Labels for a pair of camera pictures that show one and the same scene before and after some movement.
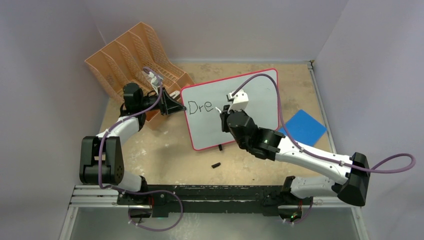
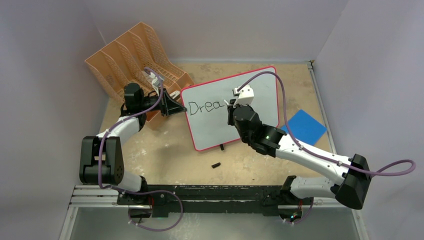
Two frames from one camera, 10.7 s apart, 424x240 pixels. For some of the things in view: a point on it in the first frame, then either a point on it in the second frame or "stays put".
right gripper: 224,114 → 232,105
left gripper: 168,105 stays put
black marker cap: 215,165 stays put
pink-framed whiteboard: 204,101 stays put
